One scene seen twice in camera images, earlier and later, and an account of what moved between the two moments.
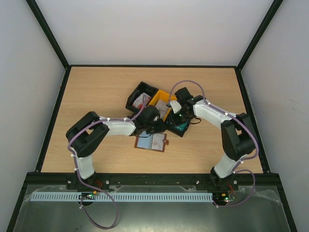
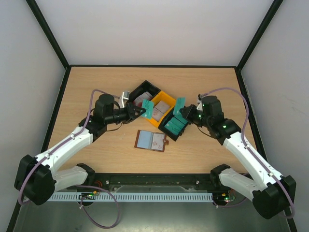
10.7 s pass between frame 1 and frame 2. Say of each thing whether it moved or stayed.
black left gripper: moved
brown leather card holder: stayed
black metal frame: stayed
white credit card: stayed
